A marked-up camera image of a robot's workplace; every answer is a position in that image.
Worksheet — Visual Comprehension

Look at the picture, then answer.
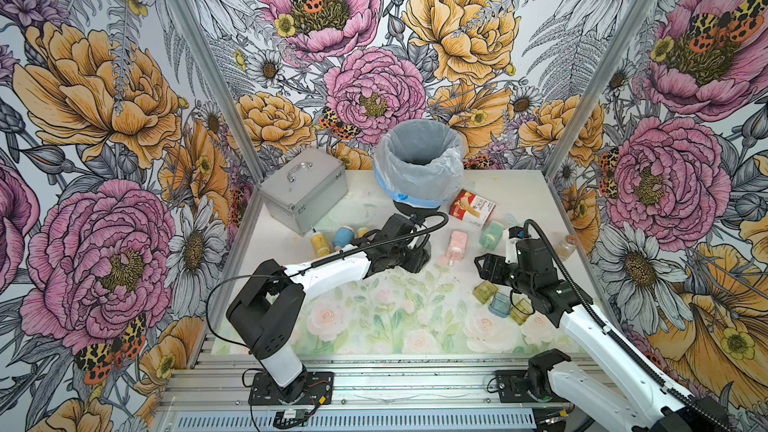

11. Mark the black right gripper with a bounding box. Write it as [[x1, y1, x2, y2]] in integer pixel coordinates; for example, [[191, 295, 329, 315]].
[[473, 253, 536, 296]]

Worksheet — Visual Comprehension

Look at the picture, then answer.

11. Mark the yellow transparent shavings tray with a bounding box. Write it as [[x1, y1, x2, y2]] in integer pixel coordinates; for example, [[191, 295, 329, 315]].
[[472, 280, 499, 305]]

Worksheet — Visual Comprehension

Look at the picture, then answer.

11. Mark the blue transparent shavings tray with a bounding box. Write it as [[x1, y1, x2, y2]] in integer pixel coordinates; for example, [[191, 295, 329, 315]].
[[488, 292, 512, 318]]

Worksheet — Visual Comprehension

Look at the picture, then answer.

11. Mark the pink pencil sharpener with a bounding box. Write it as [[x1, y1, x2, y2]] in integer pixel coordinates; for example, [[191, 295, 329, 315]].
[[441, 230, 468, 267]]

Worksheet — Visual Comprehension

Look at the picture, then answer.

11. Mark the blue pencil sharpener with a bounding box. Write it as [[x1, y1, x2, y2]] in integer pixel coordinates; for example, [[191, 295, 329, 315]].
[[332, 226, 356, 250]]

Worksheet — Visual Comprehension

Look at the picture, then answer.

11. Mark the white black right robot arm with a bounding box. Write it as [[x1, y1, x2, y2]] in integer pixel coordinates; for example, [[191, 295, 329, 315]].
[[474, 220, 730, 431]]

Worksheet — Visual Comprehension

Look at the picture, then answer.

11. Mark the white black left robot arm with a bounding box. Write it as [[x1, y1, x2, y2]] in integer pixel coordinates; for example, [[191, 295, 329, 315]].
[[225, 211, 448, 407]]

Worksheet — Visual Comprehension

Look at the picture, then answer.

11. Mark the mint green pencil sharpener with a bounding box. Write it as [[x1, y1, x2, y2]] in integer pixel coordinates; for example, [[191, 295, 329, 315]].
[[478, 220, 506, 252]]

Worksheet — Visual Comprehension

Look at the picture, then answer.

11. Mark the floral table mat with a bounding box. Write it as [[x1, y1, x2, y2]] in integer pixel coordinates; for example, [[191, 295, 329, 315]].
[[212, 215, 619, 356]]

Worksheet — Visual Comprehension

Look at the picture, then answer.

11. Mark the red white cardboard box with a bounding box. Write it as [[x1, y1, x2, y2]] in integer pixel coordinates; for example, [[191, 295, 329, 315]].
[[448, 189, 496, 228]]

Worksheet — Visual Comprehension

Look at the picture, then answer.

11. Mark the black bin with plastic liner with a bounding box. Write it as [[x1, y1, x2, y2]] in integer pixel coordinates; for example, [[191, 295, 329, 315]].
[[373, 119, 466, 217]]

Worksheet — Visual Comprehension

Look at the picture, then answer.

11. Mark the silver metal case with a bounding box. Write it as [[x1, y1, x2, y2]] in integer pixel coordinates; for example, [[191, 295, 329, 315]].
[[260, 148, 348, 235]]

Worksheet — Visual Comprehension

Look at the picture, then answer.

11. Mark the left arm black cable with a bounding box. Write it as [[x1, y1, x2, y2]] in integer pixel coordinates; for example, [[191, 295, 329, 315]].
[[205, 211, 450, 349]]

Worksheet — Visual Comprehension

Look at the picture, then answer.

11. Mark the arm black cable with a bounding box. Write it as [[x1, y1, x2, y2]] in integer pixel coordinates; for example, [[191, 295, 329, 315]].
[[523, 218, 739, 432], [205, 211, 450, 349]]

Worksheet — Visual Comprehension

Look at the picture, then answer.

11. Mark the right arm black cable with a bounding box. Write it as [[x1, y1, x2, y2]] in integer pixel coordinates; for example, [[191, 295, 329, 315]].
[[523, 218, 739, 432]]

